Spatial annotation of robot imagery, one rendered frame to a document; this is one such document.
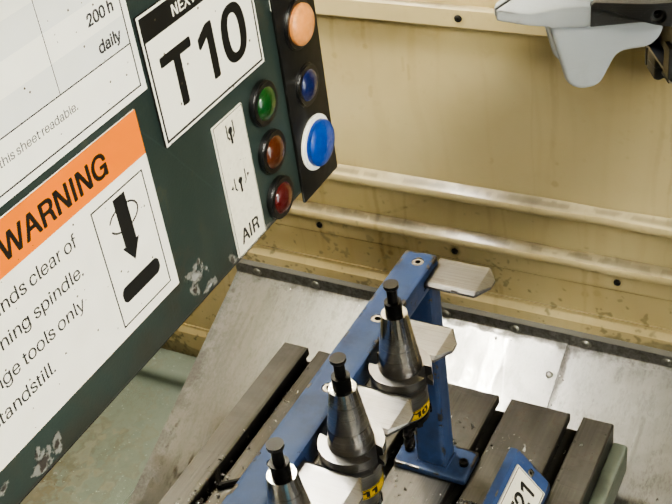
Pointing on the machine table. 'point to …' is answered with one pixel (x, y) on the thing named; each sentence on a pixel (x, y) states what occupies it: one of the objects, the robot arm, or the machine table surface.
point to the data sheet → (60, 80)
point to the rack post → (455, 469)
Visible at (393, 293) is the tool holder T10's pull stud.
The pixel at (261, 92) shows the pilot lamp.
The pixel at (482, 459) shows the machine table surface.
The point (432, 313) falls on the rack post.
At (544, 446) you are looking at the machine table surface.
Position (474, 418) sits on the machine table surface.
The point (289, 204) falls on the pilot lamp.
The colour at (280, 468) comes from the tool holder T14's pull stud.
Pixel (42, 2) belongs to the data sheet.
